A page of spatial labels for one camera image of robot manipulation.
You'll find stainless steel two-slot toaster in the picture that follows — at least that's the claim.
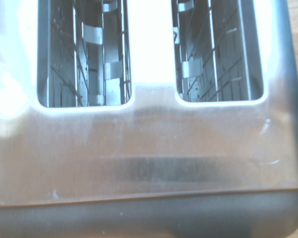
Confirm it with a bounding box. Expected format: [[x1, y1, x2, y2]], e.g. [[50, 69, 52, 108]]
[[0, 0, 298, 238]]

